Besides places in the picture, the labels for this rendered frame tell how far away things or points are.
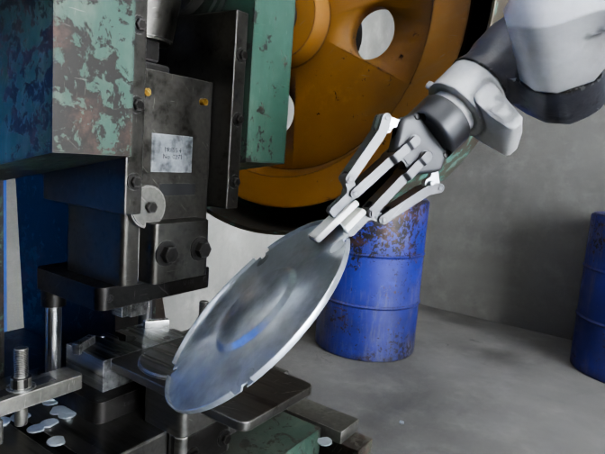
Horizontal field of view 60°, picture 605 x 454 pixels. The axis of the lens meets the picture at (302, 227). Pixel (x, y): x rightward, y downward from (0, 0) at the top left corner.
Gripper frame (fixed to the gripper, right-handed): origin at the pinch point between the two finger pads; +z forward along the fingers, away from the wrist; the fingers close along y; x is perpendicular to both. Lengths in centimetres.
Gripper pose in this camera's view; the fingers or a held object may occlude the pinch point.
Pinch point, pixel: (337, 224)
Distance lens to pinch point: 64.3
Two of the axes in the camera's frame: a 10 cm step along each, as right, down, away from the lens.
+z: -7.1, 6.9, -1.2
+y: -6.4, -7.1, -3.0
